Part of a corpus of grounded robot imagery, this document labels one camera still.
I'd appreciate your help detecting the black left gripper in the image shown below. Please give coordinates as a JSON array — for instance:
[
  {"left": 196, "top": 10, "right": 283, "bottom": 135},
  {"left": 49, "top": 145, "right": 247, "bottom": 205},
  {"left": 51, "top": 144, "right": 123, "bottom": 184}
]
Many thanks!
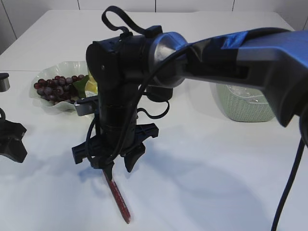
[{"left": 0, "top": 109, "right": 27, "bottom": 163}]

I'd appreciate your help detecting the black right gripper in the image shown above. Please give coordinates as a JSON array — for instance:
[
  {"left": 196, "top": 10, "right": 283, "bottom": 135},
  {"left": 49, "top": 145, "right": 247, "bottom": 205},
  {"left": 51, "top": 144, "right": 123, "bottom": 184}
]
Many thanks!
[{"left": 72, "top": 115, "right": 159, "bottom": 180}]

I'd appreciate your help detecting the red glitter pen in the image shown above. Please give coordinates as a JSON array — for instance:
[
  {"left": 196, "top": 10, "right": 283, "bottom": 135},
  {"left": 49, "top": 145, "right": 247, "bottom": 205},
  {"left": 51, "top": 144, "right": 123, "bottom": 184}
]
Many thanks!
[{"left": 103, "top": 171, "right": 131, "bottom": 224}]

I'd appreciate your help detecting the red artificial grape bunch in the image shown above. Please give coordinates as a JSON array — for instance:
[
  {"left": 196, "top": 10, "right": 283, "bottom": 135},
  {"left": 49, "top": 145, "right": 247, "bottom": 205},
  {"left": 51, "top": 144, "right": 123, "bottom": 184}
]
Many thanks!
[{"left": 34, "top": 75, "right": 89, "bottom": 103}]

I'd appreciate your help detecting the yellow liquid plastic bottle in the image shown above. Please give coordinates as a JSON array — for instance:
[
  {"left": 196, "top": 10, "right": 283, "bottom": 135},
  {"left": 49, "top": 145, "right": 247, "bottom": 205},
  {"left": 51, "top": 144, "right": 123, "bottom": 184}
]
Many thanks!
[{"left": 84, "top": 71, "right": 98, "bottom": 97}]

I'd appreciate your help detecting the clear plastic sheet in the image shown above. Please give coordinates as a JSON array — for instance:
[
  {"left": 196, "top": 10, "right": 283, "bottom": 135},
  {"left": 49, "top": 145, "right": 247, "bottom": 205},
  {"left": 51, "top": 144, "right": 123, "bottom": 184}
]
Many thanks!
[{"left": 228, "top": 86, "right": 264, "bottom": 102}]

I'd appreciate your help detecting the black blue right robot arm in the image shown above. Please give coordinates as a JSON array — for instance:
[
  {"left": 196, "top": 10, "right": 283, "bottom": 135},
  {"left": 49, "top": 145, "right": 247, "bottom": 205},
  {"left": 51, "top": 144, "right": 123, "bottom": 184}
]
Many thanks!
[{"left": 72, "top": 28, "right": 308, "bottom": 176}]

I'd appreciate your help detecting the black mesh pen holder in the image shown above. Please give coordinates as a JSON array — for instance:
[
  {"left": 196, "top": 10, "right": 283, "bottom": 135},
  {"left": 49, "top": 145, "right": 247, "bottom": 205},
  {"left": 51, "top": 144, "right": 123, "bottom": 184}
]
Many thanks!
[{"left": 146, "top": 86, "right": 173, "bottom": 103}]

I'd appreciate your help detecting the pale green wavy plate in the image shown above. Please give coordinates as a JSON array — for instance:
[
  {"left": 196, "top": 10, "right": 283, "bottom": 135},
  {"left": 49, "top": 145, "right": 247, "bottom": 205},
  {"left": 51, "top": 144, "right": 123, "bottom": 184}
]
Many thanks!
[{"left": 29, "top": 61, "right": 88, "bottom": 111}]

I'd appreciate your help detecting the green woven plastic basket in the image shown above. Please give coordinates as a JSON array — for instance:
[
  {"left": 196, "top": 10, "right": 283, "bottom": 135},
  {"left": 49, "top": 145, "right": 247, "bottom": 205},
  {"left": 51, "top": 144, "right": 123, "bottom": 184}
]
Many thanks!
[{"left": 216, "top": 84, "right": 274, "bottom": 123}]

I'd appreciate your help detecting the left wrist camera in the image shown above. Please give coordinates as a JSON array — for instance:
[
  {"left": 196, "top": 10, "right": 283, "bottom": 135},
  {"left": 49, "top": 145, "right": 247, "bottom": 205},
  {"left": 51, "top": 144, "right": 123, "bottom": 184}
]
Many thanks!
[{"left": 0, "top": 73, "right": 10, "bottom": 92}]

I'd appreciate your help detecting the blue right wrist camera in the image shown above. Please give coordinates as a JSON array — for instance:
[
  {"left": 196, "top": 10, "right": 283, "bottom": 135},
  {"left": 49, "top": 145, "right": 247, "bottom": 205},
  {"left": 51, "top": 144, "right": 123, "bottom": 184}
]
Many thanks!
[{"left": 74, "top": 95, "right": 99, "bottom": 116}]

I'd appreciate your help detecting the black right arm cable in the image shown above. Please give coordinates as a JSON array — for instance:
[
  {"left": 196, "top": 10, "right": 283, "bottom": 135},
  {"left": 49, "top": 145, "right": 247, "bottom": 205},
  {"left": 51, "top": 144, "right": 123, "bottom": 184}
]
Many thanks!
[{"left": 85, "top": 6, "right": 308, "bottom": 231}]

